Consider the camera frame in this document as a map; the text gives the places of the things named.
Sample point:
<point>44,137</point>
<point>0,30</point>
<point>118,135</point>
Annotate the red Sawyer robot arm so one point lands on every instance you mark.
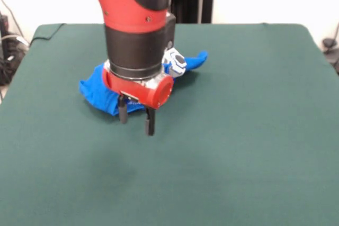
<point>127,11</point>

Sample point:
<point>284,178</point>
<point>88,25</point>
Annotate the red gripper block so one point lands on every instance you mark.
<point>140,91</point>

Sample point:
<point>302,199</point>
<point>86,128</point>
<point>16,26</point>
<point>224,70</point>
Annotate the dark green table cloth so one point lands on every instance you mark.
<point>212,144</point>

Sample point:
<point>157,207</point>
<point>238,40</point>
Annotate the blue printed T-shirt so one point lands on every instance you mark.
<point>92,88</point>

